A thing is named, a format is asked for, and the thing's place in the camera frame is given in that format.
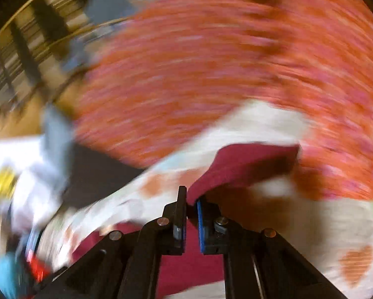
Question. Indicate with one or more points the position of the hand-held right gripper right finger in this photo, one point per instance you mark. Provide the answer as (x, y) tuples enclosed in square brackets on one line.
[(200, 224)]

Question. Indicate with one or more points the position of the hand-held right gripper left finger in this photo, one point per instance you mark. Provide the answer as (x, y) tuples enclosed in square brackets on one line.
[(180, 233)]

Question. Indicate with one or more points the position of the maroon small garment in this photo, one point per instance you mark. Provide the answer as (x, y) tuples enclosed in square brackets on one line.
[(252, 162)]

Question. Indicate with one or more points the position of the dark cloth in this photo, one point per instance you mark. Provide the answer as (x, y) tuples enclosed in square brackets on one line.
[(96, 174)]

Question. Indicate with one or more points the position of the white heart-print blanket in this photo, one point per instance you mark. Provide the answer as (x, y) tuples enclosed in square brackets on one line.
[(267, 124)]

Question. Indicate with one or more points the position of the red packet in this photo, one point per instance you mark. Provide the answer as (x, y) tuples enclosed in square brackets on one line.
[(38, 266)]

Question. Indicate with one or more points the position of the blue striped packet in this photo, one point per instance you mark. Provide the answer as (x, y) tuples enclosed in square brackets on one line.
[(34, 236)]

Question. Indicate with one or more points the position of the orange patterned bedsheet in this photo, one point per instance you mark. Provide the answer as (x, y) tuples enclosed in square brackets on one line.
[(205, 68)]

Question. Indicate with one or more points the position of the white and yellow plastic bag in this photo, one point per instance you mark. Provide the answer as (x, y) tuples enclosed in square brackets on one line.
[(27, 190)]

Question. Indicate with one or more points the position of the light blue object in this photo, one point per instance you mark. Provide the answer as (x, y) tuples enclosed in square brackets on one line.
[(6, 275)]

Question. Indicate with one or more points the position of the wooden slatted furniture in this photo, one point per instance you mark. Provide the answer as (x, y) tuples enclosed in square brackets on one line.
[(21, 68)]

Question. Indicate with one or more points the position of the grey cloth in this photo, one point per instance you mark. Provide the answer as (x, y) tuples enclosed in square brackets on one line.
[(102, 6)]

